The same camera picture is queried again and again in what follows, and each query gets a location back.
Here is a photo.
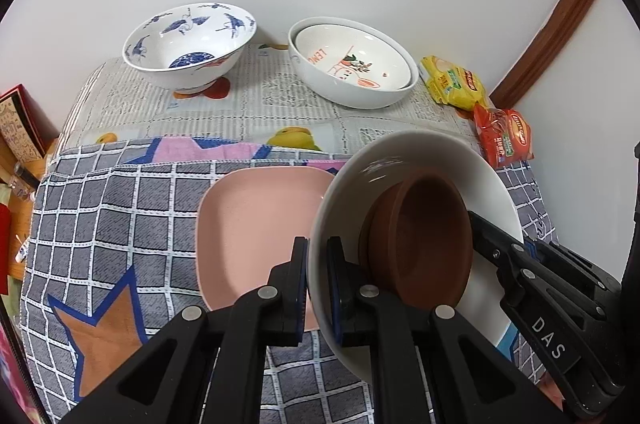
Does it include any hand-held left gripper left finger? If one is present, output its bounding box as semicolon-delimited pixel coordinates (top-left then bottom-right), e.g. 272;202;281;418
59;236;310;424

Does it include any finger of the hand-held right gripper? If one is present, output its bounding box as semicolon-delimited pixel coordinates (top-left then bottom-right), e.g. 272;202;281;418
467;210;622;321

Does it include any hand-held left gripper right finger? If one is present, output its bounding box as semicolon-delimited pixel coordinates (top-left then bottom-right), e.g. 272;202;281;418
326;236;576;424

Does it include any pink square plate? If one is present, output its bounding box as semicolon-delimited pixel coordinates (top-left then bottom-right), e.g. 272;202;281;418
195;168;337;331

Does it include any brown bowl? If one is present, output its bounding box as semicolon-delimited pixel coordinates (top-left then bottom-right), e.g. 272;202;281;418
358;174;475;311

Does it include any plain white bowl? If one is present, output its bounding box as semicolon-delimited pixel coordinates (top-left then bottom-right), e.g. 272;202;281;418
307;130;525;385

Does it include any red chip bag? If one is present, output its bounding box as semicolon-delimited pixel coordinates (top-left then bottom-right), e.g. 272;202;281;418
472;104;536;169

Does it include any yellow chip bag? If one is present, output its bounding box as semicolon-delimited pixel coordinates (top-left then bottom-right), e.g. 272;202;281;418
419;56;488;113

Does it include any fruit print tablecloth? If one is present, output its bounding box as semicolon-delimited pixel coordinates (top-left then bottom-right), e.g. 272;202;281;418
59;44;501;165

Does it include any grey checked cloth with stars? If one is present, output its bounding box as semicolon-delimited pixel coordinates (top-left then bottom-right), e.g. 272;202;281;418
20;136;561;424

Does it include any brown wooden door trim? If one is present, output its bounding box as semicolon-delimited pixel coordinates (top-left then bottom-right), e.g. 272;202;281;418
489;0;606;111

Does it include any white bowl with orange print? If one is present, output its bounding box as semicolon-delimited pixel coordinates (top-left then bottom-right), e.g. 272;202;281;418
293;24;413;90

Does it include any blue and white patterned bowl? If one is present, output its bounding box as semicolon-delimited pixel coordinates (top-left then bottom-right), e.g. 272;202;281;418
123;2;258;94

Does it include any wooden side table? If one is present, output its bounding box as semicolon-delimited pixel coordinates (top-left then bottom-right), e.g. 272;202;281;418
0;134;57;285

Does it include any red patterned box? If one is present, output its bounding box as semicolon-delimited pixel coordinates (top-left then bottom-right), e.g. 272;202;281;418
0;84;58;165

